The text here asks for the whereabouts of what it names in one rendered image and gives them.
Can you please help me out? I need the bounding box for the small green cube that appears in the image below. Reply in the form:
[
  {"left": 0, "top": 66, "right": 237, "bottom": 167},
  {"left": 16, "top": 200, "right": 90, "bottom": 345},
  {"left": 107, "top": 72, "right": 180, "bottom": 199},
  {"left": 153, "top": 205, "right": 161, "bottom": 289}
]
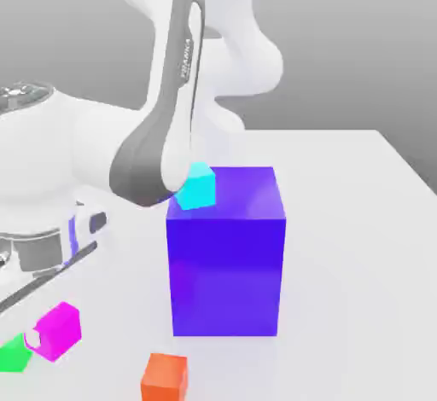
[{"left": 0, "top": 332, "right": 34, "bottom": 374}]

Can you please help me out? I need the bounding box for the small magenta cube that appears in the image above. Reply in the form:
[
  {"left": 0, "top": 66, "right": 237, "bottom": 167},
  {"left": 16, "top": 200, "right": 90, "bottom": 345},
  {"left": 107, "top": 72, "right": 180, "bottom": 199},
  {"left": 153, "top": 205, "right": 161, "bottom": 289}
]
[{"left": 23, "top": 300, "right": 83, "bottom": 363}]

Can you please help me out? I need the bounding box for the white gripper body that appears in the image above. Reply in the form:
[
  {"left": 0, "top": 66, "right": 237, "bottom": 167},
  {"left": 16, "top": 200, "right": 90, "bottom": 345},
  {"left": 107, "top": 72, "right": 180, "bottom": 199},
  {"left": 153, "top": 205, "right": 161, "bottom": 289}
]
[{"left": 0, "top": 240, "right": 101, "bottom": 322}]

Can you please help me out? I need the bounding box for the small cyan cube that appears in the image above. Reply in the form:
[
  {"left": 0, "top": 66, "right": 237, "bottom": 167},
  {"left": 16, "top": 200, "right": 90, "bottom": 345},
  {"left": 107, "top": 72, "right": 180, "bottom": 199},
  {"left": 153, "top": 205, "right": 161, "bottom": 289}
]
[{"left": 172, "top": 161, "right": 217, "bottom": 212}]

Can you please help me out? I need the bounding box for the large blue box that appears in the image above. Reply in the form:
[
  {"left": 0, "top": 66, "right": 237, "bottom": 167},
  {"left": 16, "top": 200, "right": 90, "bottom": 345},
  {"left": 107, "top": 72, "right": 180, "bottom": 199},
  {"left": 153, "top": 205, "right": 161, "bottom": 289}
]
[{"left": 165, "top": 166, "right": 287, "bottom": 338}]

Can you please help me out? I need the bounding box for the small orange cube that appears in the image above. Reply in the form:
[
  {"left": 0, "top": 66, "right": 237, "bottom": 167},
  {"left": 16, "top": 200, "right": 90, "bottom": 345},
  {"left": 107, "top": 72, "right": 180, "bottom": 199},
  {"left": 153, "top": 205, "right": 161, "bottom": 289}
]
[{"left": 140, "top": 352, "right": 189, "bottom": 401}]

